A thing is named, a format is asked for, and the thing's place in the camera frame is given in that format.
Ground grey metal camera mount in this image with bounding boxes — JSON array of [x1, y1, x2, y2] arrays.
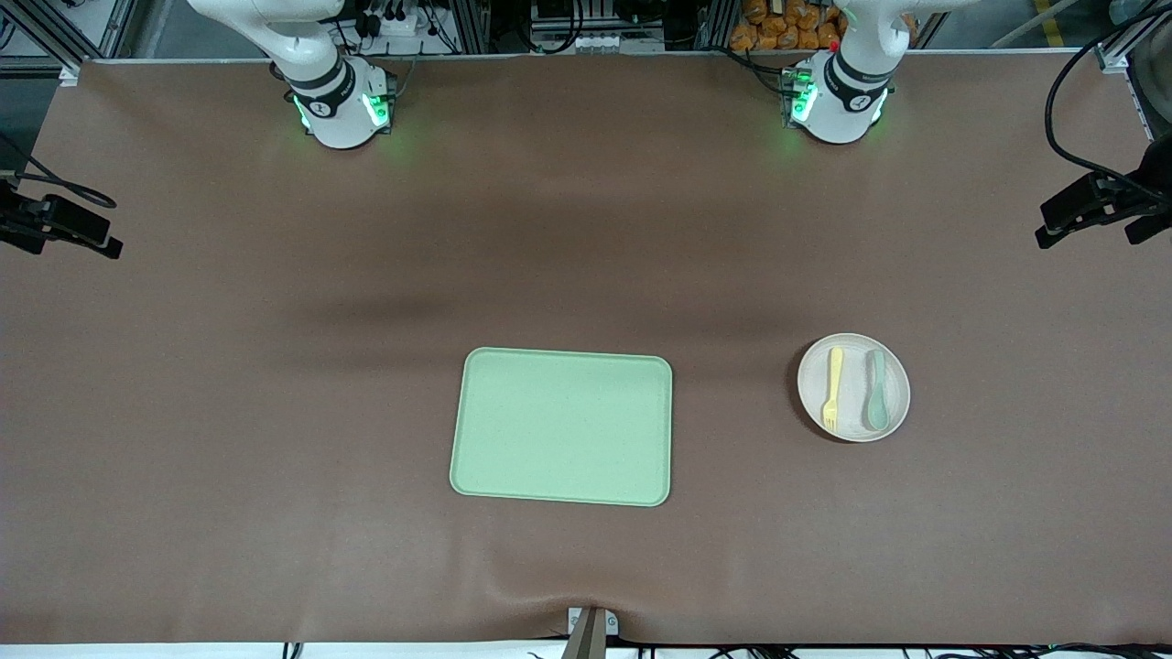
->
[[566, 606, 620, 659]]

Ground white terminal block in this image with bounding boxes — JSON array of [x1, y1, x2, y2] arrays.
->
[[529, 32, 625, 53]]

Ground round beige plate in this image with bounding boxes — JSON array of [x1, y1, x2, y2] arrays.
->
[[797, 332, 911, 443]]

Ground orange snack packets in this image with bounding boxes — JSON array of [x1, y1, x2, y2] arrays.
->
[[730, 0, 848, 51]]

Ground aluminium frame post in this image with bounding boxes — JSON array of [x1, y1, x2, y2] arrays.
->
[[0, 0, 85, 88], [1094, 0, 1172, 74]]

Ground teal green plastic spoon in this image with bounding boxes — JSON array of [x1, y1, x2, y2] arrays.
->
[[865, 349, 890, 432]]

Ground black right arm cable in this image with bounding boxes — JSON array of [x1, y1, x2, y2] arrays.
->
[[0, 135, 118, 210]]

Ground light green rectangular tray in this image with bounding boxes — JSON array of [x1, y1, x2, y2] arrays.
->
[[450, 347, 673, 507]]

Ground yellow plastic fork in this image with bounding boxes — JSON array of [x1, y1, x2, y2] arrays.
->
[[821, 347, 844, 433]]

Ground white power strip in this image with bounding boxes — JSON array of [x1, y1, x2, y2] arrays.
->
[[362, 11, 442, 38]]

